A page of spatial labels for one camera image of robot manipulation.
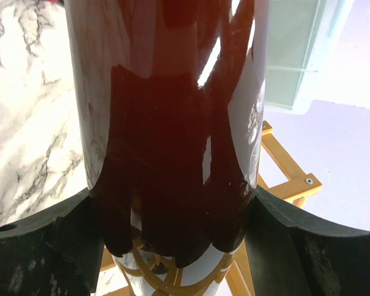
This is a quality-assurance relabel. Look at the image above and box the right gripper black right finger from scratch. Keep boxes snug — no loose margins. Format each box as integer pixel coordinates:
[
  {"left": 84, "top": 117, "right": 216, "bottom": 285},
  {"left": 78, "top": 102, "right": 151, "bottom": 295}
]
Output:
[{"left": 245, "top": 187, "right": 370, "bottom": 295}]

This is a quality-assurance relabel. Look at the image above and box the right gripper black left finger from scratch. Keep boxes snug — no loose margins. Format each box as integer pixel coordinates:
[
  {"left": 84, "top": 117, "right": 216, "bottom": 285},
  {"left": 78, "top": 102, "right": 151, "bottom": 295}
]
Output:
[{"left": 0, "top": 189, "right": 104, "bottom": 295}]

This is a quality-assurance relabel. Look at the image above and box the red bottle gold foil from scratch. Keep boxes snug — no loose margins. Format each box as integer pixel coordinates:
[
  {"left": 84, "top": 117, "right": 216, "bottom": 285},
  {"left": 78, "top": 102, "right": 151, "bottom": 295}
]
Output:
[{"left": 65, "top": 1, "right": 270, "bottom": 295}]

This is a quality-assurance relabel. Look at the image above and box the wooden wine rack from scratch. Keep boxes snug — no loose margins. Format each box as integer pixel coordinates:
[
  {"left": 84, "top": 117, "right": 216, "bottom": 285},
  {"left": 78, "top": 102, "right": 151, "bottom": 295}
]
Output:
[{"left": 100, "top": 121, "right": 322, "bottom": 295}]

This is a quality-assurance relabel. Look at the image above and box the clear plastic storage box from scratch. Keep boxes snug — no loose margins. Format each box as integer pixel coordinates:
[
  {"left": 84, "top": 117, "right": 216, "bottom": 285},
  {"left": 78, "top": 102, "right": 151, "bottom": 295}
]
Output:
[{"left": 265, "top": 1, "right": 353, "bottom": 115}]

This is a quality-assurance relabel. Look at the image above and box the red black utility knife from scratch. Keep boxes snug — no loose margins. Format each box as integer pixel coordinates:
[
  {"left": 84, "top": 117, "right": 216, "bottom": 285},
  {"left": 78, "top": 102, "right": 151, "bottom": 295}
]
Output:
[{"left": 45, "top": 0, "right": 64, "bottom": 5}]

